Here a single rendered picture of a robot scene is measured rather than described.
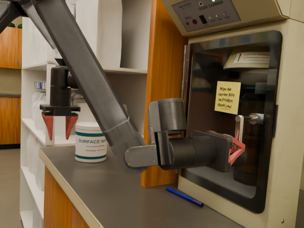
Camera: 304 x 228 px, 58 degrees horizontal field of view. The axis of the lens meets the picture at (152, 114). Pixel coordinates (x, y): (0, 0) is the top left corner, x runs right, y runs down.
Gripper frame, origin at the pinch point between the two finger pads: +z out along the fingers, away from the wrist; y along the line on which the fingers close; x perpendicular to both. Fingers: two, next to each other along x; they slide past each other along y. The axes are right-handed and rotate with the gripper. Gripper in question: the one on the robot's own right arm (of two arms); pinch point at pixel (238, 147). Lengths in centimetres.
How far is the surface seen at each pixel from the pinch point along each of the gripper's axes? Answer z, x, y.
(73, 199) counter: -24.6, 22.2, 37.1
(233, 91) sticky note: 4.2, -11.9, 6.6
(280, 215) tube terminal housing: 9.6, 15.1, -5.3
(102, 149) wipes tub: -5, 15, 63
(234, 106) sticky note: 4.2, -8.5, 5.9
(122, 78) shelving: 48, -17, 160
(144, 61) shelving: 48, -29, 127
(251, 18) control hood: 2.3, -27.9, 1.6
